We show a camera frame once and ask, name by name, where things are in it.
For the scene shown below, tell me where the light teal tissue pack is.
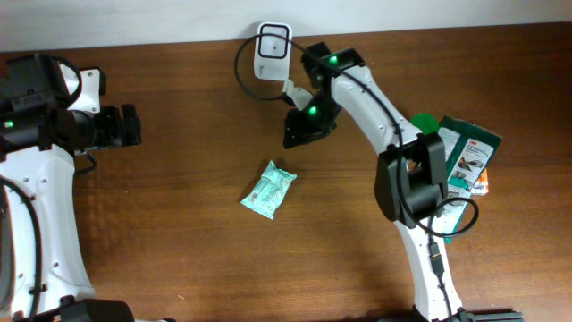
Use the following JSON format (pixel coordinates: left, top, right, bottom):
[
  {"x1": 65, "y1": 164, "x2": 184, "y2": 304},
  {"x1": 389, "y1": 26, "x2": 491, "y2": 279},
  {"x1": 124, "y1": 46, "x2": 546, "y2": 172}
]
[{"x1": 240, "y1": 160, "x2": 297, "y2": 220}]

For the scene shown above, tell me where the green lid small jar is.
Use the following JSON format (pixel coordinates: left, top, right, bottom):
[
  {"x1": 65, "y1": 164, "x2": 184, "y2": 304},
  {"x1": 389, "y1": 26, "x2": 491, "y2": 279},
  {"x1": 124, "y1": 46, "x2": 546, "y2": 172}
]
[{"x1": 410, "y1": 114, "x2": 440, "y2": 135}]

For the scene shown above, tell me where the green wipes packet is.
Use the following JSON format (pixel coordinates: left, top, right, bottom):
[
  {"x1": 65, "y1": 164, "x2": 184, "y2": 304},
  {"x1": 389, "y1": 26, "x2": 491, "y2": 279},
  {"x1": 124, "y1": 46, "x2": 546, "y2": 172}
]
[{"x1": 436, "y1": 114, "x2": 503, "y2": 245}]

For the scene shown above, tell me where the small orange tissue pack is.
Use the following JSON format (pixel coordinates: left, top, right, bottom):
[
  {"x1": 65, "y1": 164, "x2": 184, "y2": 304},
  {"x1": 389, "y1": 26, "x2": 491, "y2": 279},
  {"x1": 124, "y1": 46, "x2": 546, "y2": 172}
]
[{"x1": 471, "y1": 169, "x2": 489, "y2": 196}]

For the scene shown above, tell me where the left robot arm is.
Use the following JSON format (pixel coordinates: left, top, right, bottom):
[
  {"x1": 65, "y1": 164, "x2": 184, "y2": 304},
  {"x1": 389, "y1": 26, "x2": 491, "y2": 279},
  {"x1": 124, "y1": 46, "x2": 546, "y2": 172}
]
[{"x1": 1, "y1": 54, "x2": 141, "y2": 321}]

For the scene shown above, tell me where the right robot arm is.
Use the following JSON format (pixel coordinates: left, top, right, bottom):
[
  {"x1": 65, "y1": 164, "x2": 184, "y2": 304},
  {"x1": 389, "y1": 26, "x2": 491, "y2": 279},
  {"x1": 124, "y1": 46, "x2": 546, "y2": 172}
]
[{"x1": 283, "y1": 43, "x2": 469, "y2": 321}]

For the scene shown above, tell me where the white barcode scanner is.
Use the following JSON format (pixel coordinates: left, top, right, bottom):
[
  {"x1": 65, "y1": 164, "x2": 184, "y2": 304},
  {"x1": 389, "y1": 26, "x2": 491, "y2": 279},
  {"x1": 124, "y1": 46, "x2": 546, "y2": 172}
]
[{"x1": 254, "y1": 21, "x2": 293, "y2": 81}]

